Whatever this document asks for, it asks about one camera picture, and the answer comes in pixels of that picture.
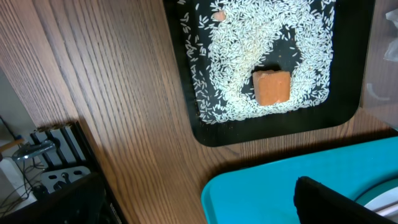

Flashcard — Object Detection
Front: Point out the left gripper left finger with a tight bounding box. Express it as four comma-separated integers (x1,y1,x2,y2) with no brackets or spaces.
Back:
1,173,105,224

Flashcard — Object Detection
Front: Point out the rice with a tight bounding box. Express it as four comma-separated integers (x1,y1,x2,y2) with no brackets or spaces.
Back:
186,0,335,124

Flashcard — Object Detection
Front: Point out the orange food cube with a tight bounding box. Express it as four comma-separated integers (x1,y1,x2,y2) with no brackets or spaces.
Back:
252,70,290,106

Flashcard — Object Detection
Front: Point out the teal serving tray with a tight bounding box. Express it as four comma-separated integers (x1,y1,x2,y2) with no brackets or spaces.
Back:
201,138,397,224

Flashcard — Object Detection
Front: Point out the black waste tray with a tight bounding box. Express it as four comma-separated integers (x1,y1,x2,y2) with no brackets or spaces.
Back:
164,0,375,147

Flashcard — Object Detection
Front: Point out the clear plastic bin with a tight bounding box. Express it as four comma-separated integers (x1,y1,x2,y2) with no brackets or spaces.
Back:
362,0,397,129

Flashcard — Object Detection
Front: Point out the white napkin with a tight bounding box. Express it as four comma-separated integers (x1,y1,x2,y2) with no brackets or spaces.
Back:
384,9,397,62

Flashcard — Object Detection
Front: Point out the small orange food crumb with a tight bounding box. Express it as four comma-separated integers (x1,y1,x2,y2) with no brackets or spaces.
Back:
212,10,226,22

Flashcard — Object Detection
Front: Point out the grey-green plate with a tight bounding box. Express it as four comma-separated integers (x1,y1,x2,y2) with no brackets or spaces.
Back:
355,179,397,223

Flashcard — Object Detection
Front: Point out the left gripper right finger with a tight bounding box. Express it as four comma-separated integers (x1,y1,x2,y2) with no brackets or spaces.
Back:
294,176,394,224

